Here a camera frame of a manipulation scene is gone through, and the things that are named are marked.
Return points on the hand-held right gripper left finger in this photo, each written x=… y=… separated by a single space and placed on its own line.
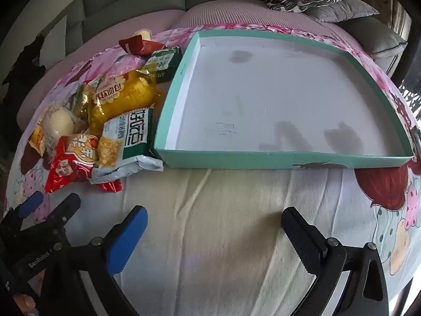
x=128 y=237

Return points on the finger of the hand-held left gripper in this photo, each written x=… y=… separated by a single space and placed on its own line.
x=30 y=204
x=67 y=208

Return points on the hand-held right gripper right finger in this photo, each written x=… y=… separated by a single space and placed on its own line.
x=301 y=237

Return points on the red white snack packet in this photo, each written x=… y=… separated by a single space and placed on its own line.
x=70 y=171

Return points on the clear round bun packet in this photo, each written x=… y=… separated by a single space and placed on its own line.
x=57 y=123

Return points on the white green cracker packet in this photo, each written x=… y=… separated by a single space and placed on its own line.
x=128 y=144

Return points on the clear green-edged snack packet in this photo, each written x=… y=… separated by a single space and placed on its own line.
x=79 y=100

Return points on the yellow bread packet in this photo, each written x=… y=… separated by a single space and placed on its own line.
x=131 y=92

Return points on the shallow teal cardboard box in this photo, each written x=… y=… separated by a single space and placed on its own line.
x=279 y=89

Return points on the red brown biscuit packet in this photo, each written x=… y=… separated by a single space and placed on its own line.
x=138 y=45

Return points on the small yellow candy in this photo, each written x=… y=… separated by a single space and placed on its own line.
x=143 y=34

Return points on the person's left hand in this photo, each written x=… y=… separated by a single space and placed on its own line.
x=23 y=304

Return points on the white orange snack packet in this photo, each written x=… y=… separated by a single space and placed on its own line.
x=36 y=138

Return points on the pink floral printed blanket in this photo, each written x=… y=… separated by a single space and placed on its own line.
x=230 y=220

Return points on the dark cloth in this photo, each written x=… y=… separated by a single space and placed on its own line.
x=23 y=62

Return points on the pale grey cushion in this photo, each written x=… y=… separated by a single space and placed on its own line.
x=54 y=42

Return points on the green white carton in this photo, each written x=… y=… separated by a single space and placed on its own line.
x=164 y=62

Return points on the grey sofa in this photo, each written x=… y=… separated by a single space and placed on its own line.
x=131 y=6

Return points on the grey pillow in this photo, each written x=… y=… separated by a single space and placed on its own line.
x=342 y=10

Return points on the pink sofa cover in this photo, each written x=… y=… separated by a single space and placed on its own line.
x=230 y=13

